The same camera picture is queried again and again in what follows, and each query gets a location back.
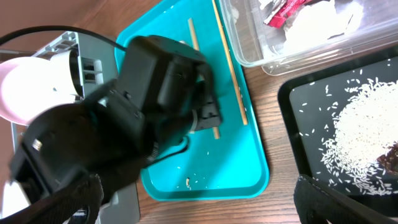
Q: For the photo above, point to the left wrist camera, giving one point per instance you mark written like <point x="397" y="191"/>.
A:
<point x="158" y="74"/>

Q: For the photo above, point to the wooden chopstick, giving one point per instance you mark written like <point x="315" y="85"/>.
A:
<point x="230" y="65"/>
<point x="193" y="35"/>

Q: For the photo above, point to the clear plastic bin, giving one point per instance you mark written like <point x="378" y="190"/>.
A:
<point x="256" y="45"/>

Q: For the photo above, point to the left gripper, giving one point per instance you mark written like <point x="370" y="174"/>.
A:
<point x="201" y="108"/>

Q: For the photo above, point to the white napkin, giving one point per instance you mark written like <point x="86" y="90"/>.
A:
<point x="317" y="22"/>

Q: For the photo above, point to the grey metal bowl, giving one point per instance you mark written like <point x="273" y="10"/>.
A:
<point x="66" y="71"/>

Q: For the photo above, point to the medium white bowl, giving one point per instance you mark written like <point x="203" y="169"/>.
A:
<point x="40" y="87"/>

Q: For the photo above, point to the teal serving tray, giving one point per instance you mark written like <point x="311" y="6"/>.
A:
<point x="233" y="166"/>

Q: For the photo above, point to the red snack wrapper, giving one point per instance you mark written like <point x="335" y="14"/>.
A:
<point x="278" y="19"/>

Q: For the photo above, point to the white rice pile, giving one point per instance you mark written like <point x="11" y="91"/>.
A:
<point x="365" y="129"/>

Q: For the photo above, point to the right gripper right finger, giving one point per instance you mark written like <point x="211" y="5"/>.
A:
<point x="317" y="203"/>

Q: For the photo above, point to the black waste tray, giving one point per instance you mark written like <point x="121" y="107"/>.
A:
<point x="308" y="105"/>

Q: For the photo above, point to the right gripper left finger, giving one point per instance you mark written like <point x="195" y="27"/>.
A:
<point x="77" y="203"/>

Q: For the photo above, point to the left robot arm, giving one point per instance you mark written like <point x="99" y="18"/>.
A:
<point x="104" y="135"/>

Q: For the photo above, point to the grey dish rack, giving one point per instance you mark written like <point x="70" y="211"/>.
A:
<point x="96" y="65"/>

